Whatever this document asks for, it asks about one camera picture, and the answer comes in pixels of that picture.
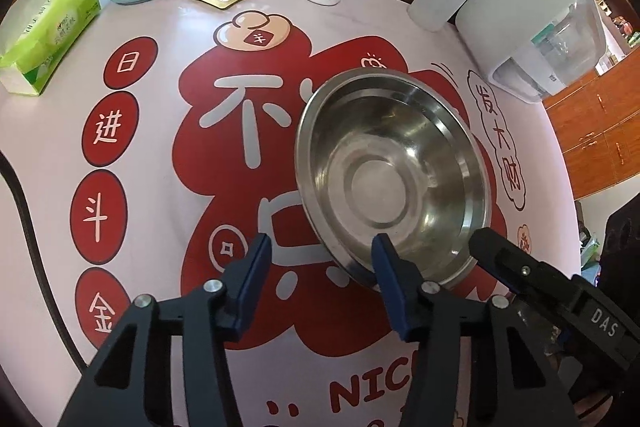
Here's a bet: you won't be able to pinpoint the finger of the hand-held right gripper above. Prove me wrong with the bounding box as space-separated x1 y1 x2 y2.
469 228 640 370

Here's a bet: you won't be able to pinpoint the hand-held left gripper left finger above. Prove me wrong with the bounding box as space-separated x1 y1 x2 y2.
56 233 273 427

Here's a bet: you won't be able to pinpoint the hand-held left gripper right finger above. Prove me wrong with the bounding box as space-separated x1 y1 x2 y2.
371 233 583 427

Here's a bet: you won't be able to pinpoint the large steel bowl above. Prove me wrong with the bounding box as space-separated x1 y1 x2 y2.
295 69 493 290

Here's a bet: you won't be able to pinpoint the printed pink tablecloth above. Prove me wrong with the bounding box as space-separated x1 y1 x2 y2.
0 0 583 427

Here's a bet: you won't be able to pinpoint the green tissue pack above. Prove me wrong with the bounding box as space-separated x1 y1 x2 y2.
0 0 101 98

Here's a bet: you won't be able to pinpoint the wooden wall cabinets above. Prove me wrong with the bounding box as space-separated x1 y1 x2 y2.
542 0 640 202

